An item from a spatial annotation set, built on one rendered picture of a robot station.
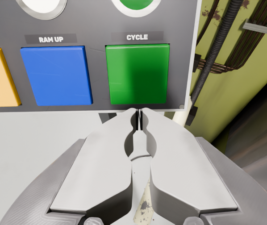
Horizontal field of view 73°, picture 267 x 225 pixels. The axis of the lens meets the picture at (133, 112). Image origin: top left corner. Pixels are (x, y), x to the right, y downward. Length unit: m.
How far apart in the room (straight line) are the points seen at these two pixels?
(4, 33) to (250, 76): 0.55
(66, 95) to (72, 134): 1.13
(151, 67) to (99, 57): 0.06
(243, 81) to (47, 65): 0.52
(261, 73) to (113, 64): 0.45
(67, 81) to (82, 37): 0.06
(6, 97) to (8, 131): 1.33
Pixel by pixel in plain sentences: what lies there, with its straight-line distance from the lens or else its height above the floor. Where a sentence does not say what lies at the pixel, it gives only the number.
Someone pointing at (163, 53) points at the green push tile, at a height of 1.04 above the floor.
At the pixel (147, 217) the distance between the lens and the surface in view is 0.54.
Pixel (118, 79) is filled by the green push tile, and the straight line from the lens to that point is 0.23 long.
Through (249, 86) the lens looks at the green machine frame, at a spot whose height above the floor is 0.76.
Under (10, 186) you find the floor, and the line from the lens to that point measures 1.43.
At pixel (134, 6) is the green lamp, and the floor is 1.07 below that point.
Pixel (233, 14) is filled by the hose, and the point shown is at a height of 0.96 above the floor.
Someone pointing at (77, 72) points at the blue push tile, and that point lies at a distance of 0.24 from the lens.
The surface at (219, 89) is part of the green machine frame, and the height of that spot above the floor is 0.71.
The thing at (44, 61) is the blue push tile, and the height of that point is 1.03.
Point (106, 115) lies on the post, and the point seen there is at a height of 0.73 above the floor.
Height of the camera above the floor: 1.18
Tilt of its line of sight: 59 degrees down
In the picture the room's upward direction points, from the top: 3 degrees counter-clockwise
